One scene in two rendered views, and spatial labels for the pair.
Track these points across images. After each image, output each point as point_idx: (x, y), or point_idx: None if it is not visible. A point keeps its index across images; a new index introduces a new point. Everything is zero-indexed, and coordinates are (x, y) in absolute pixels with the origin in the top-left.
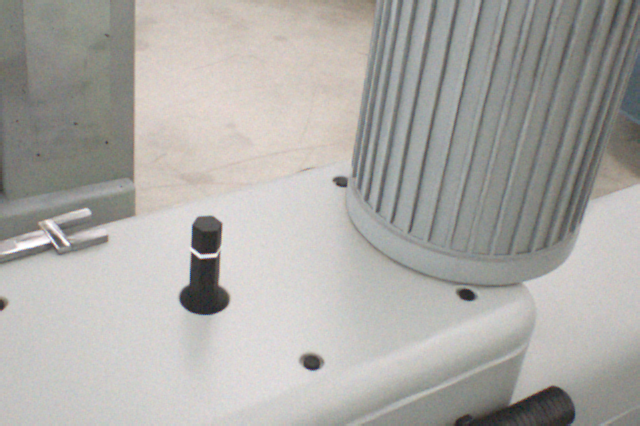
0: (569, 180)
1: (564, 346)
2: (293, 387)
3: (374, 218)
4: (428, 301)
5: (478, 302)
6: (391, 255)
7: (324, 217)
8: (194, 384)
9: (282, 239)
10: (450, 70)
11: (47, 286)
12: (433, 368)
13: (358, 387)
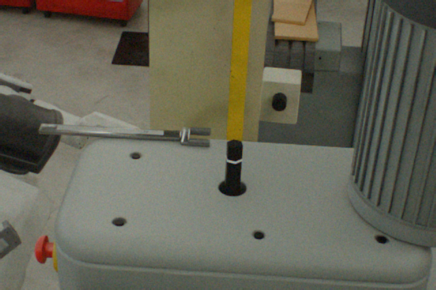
0: None
1: None
2: (237, 241)
3: (351, 179)
4: (353, 233)
5: (383, 245)
6: (352, 203)
7: (336, 173)
8: (191, 220)
9: (300, 175)
10: (382, 92)
11: (163, 156)
12: (329, 267)
13: (274, 256)
